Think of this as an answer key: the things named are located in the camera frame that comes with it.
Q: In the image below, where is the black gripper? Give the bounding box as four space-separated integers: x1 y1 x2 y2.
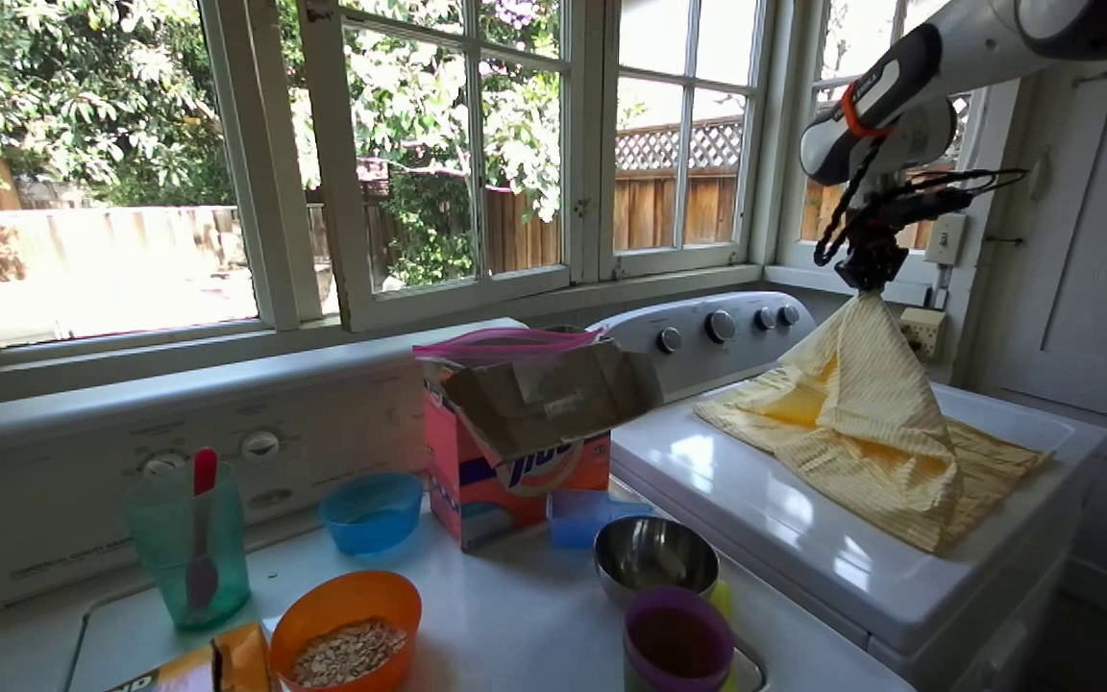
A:
834 203 916 298

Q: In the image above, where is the yellow striped towel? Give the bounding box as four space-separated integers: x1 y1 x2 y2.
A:
688 288 1058 556

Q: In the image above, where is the beige plug adapter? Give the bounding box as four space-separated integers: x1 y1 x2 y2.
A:
896 303 953 364

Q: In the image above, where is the large grey washer knob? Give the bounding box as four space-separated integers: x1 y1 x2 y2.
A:
698 307 738 348

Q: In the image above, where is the wooden garden fence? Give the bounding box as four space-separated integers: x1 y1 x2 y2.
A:
484 83 972 282

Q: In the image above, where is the white washing machine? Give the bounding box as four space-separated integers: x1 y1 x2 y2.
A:
583 288 1107 692

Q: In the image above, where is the stainless steel bowl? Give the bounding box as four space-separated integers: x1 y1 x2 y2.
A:
591 511 722 606

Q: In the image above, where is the small blue plastic cup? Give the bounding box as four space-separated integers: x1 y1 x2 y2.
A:
540 489 662 556

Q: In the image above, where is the purple plastic cup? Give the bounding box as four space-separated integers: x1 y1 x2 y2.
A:
620 583 738 692

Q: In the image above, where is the orange detergent box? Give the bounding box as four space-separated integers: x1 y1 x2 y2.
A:
410 324 665 553

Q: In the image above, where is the blue plastic bowl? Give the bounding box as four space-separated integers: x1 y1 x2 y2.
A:
315 467 431 561

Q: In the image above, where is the white dryer knob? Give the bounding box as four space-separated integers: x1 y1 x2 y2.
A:
239 426 284 465
142 447 190 483

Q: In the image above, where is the orange plastic bowl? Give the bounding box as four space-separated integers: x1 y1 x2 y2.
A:
269 569 427 692

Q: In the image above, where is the red and white spoon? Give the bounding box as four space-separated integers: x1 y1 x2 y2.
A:
185 441 224 615

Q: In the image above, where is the orange food box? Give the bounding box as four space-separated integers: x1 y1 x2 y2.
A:
146 617 278 692

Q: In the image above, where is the teal plastic cup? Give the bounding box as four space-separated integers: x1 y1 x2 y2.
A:
121 457 257 633

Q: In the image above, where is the green tree foliage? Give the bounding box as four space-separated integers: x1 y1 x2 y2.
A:
0 0 583 291

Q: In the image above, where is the white dryer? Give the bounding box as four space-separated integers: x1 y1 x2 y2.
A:
0 315 916 692

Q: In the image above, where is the black braided cable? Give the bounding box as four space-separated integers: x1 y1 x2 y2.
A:
813 119 891 266

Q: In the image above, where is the white wall outlet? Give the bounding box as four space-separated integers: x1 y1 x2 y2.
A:
928 209 972 269

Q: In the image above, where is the thin black cable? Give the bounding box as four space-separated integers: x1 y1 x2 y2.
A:
912 160 1034 210

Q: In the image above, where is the orange cable strap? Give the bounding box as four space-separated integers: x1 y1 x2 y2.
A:
834 75 899 141

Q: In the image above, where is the pale garden wall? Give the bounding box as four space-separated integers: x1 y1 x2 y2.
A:
0 203 337 346

